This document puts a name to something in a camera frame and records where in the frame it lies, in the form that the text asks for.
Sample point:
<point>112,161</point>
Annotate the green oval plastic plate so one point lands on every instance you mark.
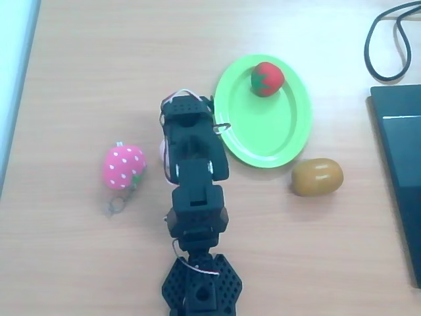
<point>263,128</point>

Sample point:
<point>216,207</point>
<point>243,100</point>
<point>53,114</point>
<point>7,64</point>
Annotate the red strawberry toy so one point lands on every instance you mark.
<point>268,79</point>

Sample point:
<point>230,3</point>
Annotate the black laptop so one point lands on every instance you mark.
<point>401,158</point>

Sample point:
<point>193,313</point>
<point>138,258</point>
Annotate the black robot arm with base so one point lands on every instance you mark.
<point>197,194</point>

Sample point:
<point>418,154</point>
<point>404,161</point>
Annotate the brown kiwi toy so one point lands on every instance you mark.
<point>317,177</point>

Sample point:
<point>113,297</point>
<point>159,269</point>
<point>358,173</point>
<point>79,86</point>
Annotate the pink peach plush toy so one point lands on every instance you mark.
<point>161,150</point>

